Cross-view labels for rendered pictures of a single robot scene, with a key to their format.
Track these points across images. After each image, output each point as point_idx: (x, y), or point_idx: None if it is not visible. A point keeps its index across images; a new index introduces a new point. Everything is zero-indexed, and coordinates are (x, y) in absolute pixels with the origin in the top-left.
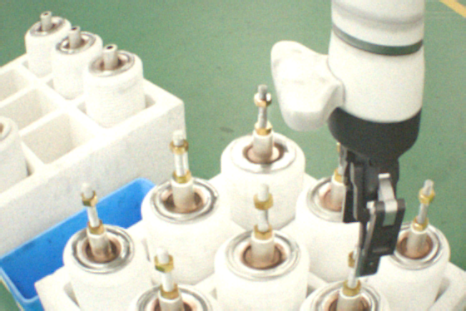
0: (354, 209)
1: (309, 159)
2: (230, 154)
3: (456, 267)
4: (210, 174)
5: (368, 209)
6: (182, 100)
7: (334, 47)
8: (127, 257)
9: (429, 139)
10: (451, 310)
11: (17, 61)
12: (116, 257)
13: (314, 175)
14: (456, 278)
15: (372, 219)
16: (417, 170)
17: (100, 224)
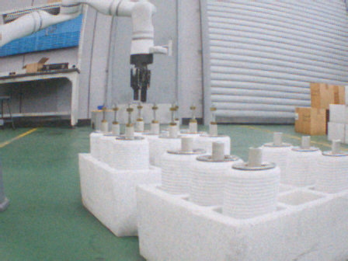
0: (147, 81)
1: (56, 246)
2: (144, 137)
3: (81, 154)
4: (119, 259)
5: (144, 81)
6: None
7: (153, 42)
8: (203, 133)
9: None
10: None
11: (292, 208)
12: (207, 134)
13: (63, 242)
14: (85, 154)
15: (150, 74)
16: (12, 226)
17: (210, 121)
